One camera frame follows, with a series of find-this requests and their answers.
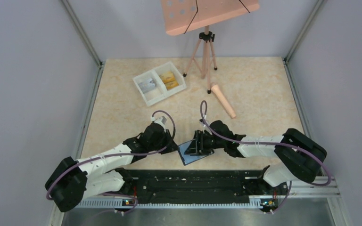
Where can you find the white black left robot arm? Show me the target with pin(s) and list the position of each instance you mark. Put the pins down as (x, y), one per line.
(75, 180)

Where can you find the yellow card in tray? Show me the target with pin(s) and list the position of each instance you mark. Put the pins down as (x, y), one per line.
(167, 77)

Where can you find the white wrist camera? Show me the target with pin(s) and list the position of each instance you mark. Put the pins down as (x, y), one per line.
(160, 120)
(204, 124)

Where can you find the pink cylindrical tube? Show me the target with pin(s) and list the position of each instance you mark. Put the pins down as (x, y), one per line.
(223, 100)

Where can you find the silver card in tray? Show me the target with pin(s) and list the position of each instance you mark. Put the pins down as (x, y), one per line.
(147, 85)

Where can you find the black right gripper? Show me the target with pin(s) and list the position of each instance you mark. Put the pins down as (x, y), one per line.
(195, 148)

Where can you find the yellow card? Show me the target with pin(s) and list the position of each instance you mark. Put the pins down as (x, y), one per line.
(172, 84)
(167, 77)

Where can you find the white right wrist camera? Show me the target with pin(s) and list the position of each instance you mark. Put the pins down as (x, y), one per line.
(204, 124)

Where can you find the aluminium frame rail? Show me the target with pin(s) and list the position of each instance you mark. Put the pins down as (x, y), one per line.
(261, 204)

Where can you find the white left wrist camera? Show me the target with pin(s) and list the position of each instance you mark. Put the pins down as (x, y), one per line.
(160, 120)

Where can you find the white two-compartment plastic tray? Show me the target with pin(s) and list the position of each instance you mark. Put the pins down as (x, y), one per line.
(160, 93)

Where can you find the blue leather card holder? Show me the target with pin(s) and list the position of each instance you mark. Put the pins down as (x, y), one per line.
(193, 156)

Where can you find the pink tripod music stand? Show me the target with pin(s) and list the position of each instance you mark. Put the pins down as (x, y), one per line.
(183, 16)

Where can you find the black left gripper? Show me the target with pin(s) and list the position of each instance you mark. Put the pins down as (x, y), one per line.
(172, 146)

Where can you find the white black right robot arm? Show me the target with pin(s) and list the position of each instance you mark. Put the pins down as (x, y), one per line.
(300, 157)

